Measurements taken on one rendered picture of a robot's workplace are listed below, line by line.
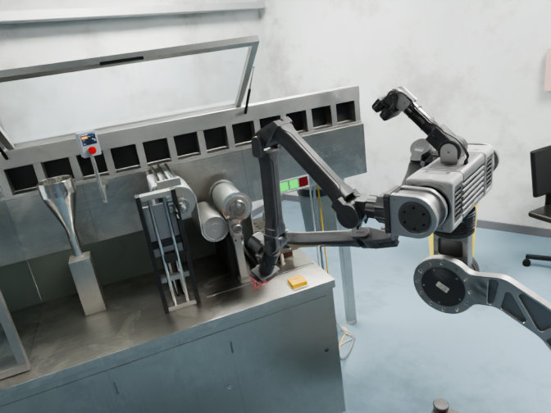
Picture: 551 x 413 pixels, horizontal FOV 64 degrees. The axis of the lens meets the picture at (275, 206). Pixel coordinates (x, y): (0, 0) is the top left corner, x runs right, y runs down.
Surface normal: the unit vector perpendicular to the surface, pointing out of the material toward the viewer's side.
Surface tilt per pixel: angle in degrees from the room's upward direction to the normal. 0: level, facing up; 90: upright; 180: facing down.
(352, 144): 90
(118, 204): 90
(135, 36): 90
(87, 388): 90
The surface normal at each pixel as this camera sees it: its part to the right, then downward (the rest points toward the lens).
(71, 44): 0.77, 0.12
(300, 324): 0.36, 0.27
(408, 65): -0.63, 0.35
